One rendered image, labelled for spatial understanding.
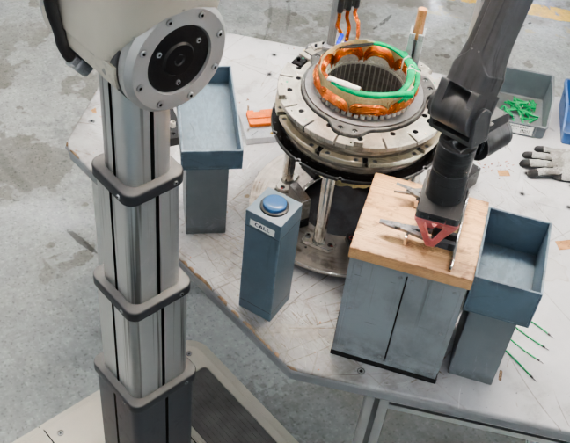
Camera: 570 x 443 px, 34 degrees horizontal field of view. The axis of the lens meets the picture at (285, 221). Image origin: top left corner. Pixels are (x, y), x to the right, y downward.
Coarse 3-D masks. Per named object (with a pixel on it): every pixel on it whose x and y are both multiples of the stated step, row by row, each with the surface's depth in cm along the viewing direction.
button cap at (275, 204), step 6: (270, 198) 155; (276, 198) 155; (282, 198) 156; (264, 204) 154; (270, 204) 154; (276, 204) 154; (282, 204) 154; (270, 210) 154; (276, 210) 153; (282, 210) 154
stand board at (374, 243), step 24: (384, 192) 156; (384, 216) 151; (408, 216) 152; (480, 216) 153; (360, 240) 147; (384, 240) 148; (408, 240) 148; (480, 240) 150; (384, 264) 146; (408, 264) 145; (432, 264) 145; (456, 264) 145
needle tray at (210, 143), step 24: (216, 72) 177; (216, 96) 176; (192, 120) 171; (216, 120) 171; (192, 144) 166; (216, 144) 167; (240, 144) 161; (192, 168) 161; (216, 168) 162; (240, 168) 163; (192, 192) 176; (216, 192) 177; (192, 216) 181; (216, 216) 181
